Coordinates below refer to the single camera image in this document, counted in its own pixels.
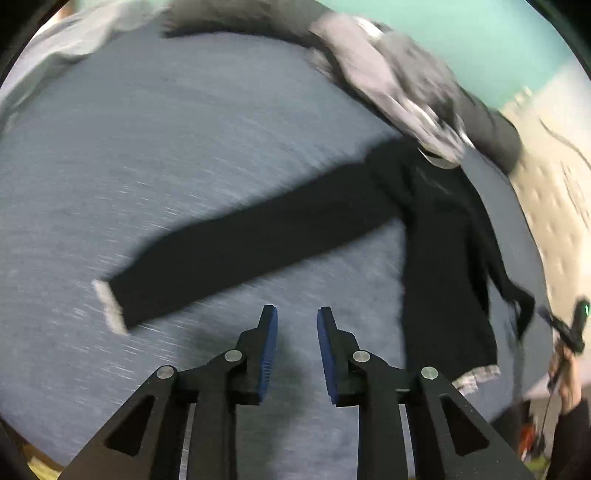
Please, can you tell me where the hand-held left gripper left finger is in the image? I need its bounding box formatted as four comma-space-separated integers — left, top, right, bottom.
58, 305, 279, 480

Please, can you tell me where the person's right forearm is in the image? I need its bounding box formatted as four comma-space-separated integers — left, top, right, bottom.
546, 399, 591, 480

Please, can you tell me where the colourful clutter pile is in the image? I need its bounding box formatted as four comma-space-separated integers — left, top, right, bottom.
519, 401, 551, 463

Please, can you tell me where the thin cable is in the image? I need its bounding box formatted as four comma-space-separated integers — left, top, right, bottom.
539, 117, 591, 160

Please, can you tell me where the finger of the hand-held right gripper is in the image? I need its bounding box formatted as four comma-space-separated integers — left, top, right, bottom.
537, 306, 572, 340

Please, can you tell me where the blue woven bed blanket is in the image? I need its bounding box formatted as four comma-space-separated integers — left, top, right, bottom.
0, 28, 555, 472

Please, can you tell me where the person's right hand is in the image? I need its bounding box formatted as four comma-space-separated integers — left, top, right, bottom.
549, 345, 586, 412

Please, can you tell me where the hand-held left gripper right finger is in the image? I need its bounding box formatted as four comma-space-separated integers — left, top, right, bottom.
317, 306, 536, 480

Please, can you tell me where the light grey cloth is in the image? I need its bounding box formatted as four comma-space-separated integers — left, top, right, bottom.
0, 0, 171, 125

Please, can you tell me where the dark grey pillow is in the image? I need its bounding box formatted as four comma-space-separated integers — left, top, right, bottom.
161, 0, 525, 175

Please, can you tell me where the black long-sleeve shirt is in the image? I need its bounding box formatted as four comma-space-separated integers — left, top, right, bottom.
92, 138, 536, 398

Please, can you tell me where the beige tufted headboard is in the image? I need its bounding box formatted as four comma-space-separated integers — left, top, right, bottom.
499, 60, 591, 333

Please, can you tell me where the pile of grey clothes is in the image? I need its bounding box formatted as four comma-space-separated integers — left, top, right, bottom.
309, 11, 476, 169

